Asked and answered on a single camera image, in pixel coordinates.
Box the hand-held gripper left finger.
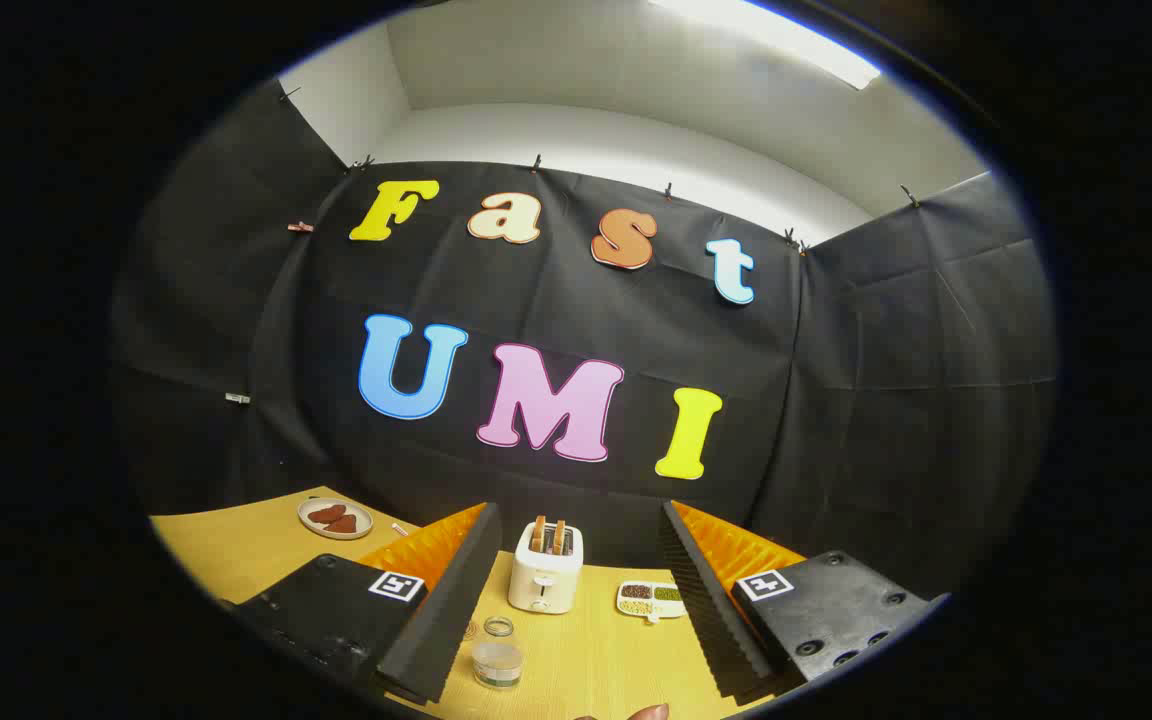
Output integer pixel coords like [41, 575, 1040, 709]
[221, 502, 504, 704]

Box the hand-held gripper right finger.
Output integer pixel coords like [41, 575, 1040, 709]
[658, 500, 949, 704]

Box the clear plastic bottle green label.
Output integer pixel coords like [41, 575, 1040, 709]
[472, 616, 526, 691]

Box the white divided dish with beans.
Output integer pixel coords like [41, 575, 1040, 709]
[616, 579, 687, 623]

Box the white toaster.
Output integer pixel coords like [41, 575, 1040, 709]
[507, 520, 585, 615]

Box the wooden table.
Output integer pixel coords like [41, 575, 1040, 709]
[149, 486, 777, 720]

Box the small white round plate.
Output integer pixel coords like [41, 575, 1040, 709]
[297, 497, 375, 541]

